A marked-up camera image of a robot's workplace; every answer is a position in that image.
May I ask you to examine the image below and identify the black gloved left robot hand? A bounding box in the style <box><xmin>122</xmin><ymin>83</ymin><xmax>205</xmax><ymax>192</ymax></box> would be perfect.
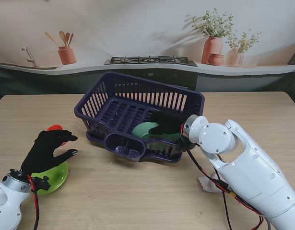
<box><xmin>20</xmin><ymin>130</ymin><xmax>79</xmax><ymax>174</ymax></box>

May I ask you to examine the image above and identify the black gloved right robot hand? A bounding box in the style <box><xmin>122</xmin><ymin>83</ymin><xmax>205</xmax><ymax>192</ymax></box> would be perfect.
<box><xmin>147</xmin><ymin>112</ymin><xmax>190</xmax><ymax>141</ymax></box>

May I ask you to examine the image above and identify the lime green bowl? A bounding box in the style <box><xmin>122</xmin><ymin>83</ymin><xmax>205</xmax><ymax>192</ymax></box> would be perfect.
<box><xmin>32</xmin><ymin>161</ymin><xmax>69</xmax><ymax>195</ymax></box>

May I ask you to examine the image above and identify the teal plate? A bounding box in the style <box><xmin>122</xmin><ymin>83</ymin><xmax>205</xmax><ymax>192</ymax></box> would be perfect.
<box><xmin>132</xmin><ymin>121</ymin><xmax>184</xmax><ymax>146</ymax></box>

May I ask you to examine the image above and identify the orange cup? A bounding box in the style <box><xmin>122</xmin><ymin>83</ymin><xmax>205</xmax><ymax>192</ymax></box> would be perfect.
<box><xmin>47</xmin><ymin>124</ymin><xmax>69</xmax><ymax>147</ymax></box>

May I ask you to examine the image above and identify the purple plastic dish rack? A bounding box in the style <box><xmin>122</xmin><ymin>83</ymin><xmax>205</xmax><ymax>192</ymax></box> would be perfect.
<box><xmin>74</xmin><ymin>71</ymin><xmax>205</xmax><ymax>162</ymax></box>

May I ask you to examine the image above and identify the grey wiping cloth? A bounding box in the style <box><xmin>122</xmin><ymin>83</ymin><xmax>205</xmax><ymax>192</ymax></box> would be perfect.
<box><xmin>197</xmin><ymin>172</ymin><xmax>224</xmax><ymax>194</ymax></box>

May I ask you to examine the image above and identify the printed kitchen scene backdrop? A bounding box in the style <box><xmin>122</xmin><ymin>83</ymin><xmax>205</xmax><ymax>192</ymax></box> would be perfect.
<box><xmin>0</xmin><ymin>0</ymin><xmax>295</xmax><ymax>96</ymax></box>

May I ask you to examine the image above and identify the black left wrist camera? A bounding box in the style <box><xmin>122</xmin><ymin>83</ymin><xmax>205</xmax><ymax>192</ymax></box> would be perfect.
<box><xmin>31</xmin><ymin>176</ymin><xmax>51</xmax><ymax>192</ymax></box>

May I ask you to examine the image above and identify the red black left arm cable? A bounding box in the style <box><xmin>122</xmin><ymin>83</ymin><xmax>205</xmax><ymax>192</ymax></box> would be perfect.
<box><xmin>26</xmin><ymin>174</ymin><xmax>41</xmax><ymax>230</ymax></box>

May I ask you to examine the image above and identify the red black arm cable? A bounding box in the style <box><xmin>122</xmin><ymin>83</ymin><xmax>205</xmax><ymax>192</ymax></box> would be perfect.
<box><xmin>26</xmin><ymin>174</ymin><xmax>41</xmax><ymax>230</ymax></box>
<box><xmin>178</xmin><ymin>134</ymin><xmax>270</xmax><ymax>230</ymax></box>

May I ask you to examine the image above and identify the red black right arm cable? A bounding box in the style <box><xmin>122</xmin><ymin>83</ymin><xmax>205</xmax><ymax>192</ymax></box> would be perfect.
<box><xmin>178</xmin><ymin>134</ymin><xmax>270</xmax><ymax>230</ymax></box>

